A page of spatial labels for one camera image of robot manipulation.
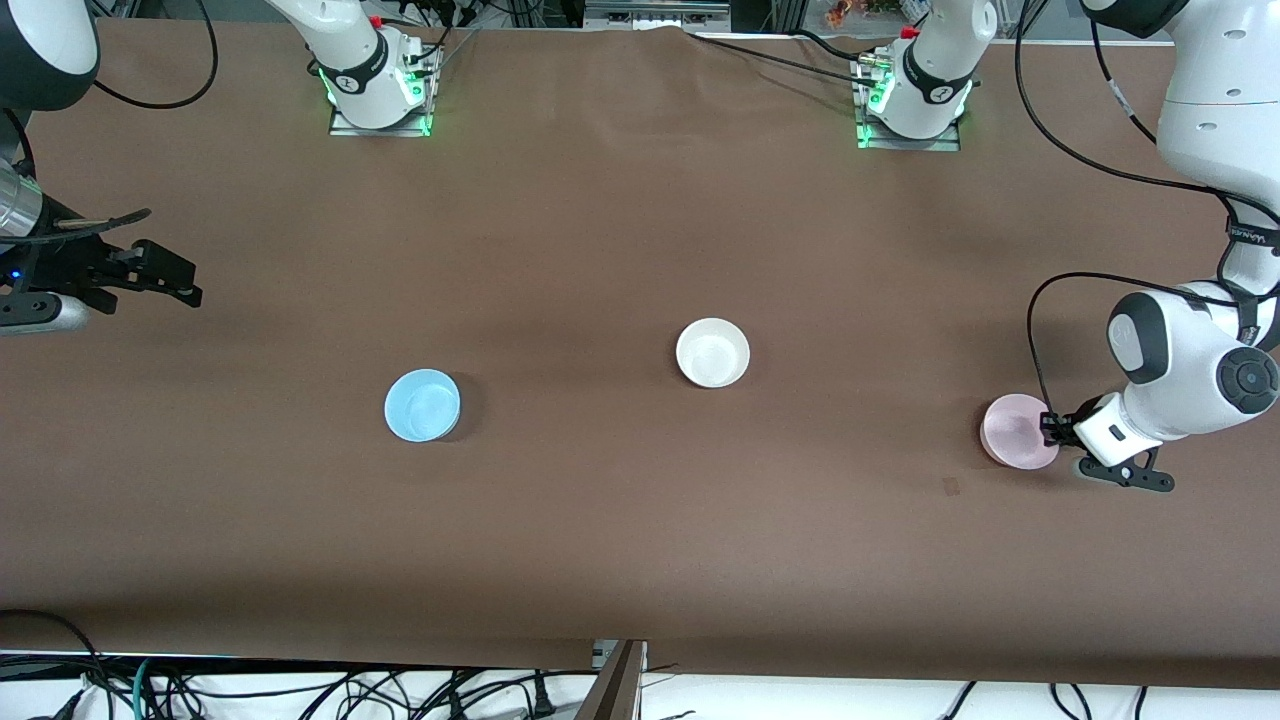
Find pink bowl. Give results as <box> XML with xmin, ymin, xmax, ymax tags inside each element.
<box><xmin>980</xmin><ymin>393</ymin><xmax>1061</xmax><ymax>471</ymax></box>

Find blue bowl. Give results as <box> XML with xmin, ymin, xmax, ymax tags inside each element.
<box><xmin>385</xmin><ymin>368</ymin><xmax>463</xmax><ymax>443</ymax></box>

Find white bowl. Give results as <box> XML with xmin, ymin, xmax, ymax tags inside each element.
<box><xmin>676</xmin><ymin>318</ymin><xmax>751</xmax><ymax>389</ymax></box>

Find brown table cover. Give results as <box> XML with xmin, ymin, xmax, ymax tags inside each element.
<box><xmin>0</xmin><ymin>18</ymin><xmax>1280</xmax><ymax>691</ymax></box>

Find orange colourful objects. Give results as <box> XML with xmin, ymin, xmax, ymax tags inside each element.
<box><xmin>825</xmin><ymin>0</ymin><xmax>901</xmax><ymax>26</ymax></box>

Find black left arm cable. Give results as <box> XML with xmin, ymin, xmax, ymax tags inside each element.
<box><xmin>1013</xmin><ymin>0</ymin><xmax>1280</xmax><ymax>416</ymax></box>

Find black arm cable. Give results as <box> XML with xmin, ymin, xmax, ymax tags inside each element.
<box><xmin>0</xmin><ymin>0</ymin><xmax>219</xmax><ymax>236</ymax></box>
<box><xmin>1013</xmin><ymin>0</ymin><xmax>1280</xmax><ymax>416</ymax></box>

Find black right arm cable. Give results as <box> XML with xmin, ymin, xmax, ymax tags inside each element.
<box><xmin>0</xmin><ymin>0</ymin><xmax>219</xmax><ymax>236</ymax></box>

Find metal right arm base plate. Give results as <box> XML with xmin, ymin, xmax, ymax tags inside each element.
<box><xmin>328</xmin><ymin>40</ymin><xmax>433</xmax><ymax>138</ymax></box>

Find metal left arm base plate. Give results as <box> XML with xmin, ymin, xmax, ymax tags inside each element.
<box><xmin>855</xmin><ymin>55</ymin><xmax>963</xmax><ymax>153</ymax></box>

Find black looped cable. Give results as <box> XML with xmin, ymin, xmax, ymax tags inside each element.
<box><xmin>0</xmin><ymin>609</ymin><xmax>106</xmax><ymax>720</ymax></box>

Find long black table cable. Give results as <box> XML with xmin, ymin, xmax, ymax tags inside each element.
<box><xmin>683</xmin><ymin>30</ymin><xmax>886</xmax><ymax>89</ymax></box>

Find silver metal bracket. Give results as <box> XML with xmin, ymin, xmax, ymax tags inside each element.
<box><xmin>592</xmin><ymin>640</ymin><xmax>649</xmax><ymax>673</ymax></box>

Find dark metal post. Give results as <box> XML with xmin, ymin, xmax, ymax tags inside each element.
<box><xmin>575</xmin><ymin>642</ymin><xmax>646</xmax><ymax>720</ymax></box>

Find aluminium frame rail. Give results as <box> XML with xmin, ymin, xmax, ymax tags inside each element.
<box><xmin>585</xmin><ymin>0</ymin><xmax>731</xmax><ymax>31</ymax></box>

